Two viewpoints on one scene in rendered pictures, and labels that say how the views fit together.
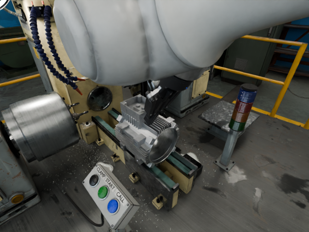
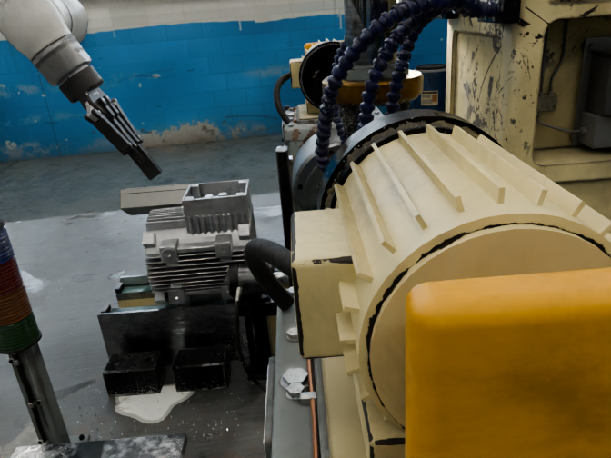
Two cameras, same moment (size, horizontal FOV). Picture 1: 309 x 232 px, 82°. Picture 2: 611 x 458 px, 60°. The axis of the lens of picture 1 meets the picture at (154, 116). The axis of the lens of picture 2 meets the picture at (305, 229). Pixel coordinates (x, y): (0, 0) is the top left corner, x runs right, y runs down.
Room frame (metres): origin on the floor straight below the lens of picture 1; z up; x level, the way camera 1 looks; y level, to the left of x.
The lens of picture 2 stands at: (1.37, -0.55, 1.46)
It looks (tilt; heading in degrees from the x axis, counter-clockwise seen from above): 23 degrees down; 132
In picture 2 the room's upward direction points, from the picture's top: 5 degrees counter-clockwise
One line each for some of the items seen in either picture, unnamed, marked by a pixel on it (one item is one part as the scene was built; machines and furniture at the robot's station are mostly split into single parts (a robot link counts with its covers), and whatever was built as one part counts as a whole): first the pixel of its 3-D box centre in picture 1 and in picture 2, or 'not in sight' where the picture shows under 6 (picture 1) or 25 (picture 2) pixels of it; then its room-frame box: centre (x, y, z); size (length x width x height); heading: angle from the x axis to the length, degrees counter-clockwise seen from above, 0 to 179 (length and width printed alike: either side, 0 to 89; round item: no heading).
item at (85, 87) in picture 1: (96, 101); not in sight; (0.91, 0.34, 0.97); 0.30 x 0.11 x 0.34; 132
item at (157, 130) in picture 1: (146, 134); (205, 251); (0.57, 0.03, 1.02); 0.20 x 0.19 x 0.19; 44
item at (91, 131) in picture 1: (89, 131); not in sight; (0.77, 0.37, 0.86); 0.07 x 0.06 x 0.12; 132
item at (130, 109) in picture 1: (140, 111); (219, 206); (0.60, 0.06, 1.11); 0.12 x 0.11 x 0.07; 44
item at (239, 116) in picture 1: (240, 113); (5, 302); (0.60, -0.35, 1.10); 0.06 x 0.06 x 0.04
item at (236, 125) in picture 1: (237, 122); (14, 328); (0.60, -0.35, 1.05); 0.06 x 0.06 x 0.04
